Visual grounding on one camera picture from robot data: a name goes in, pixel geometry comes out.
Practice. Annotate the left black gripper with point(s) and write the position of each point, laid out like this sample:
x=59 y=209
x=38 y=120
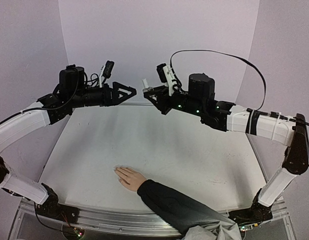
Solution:
x=109 y=101

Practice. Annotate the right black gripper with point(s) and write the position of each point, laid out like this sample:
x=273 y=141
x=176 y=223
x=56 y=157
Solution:
x=166 y=100

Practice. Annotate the clear nail polish bottle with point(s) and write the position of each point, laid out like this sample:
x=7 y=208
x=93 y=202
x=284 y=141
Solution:
x=148 y=91

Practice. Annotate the black sleeved forearm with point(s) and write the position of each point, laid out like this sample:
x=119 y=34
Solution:
x=179 y=210

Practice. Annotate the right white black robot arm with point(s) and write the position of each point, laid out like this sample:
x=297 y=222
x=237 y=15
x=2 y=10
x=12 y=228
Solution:
x=225 y=116

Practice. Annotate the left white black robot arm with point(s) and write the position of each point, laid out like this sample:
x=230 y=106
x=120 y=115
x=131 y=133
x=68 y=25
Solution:
x=73 y=91

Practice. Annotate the mannequin hand on table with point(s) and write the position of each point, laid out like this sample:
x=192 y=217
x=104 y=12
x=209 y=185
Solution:
x=129 y=178

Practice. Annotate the grey fabric garment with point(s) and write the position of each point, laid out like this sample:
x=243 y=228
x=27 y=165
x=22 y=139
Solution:
x=219 y=231

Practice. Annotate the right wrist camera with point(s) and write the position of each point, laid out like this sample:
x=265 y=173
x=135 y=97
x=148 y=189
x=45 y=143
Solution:
x=168 y=78

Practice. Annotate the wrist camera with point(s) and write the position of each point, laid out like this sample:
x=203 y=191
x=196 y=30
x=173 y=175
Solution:
x=105 y=72
x=168 y=78

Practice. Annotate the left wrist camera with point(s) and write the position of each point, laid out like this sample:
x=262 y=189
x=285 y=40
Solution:
x=105 y=72

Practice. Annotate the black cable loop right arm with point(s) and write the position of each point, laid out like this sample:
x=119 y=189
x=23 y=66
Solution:
x=248 y=63

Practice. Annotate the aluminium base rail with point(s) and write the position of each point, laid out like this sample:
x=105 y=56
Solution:
x=105 y=221

